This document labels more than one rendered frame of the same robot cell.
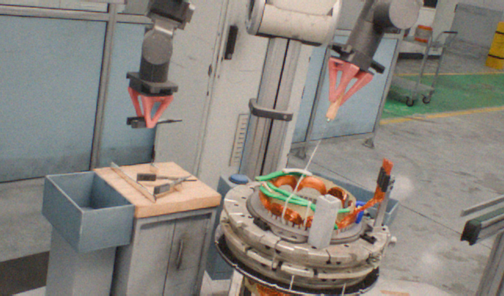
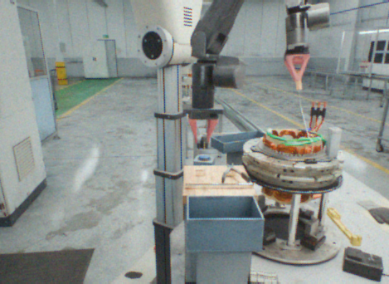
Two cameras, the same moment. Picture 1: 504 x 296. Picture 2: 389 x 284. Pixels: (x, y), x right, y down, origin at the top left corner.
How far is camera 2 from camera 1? 1.07 m
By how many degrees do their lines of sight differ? 45
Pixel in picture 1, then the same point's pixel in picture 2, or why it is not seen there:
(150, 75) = (211, 103)
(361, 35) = (302, 36)
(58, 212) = (220, 237)
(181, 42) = not seen: outside the picture
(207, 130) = not seen: outside the picture
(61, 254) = (220, 267)
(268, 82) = (173, 96)
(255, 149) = (177, 139)
